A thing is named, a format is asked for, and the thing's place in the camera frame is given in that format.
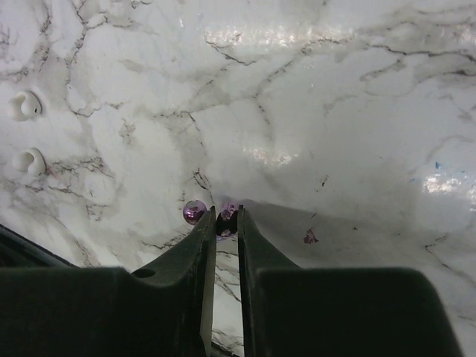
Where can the white earbud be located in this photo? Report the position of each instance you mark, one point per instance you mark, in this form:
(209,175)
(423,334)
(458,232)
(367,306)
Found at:
(23,106)
(29,161)

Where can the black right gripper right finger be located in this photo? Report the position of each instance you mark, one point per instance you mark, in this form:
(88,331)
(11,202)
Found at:
(292,311)

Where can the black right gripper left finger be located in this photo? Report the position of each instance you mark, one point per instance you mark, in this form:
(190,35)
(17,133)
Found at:
(161,309)

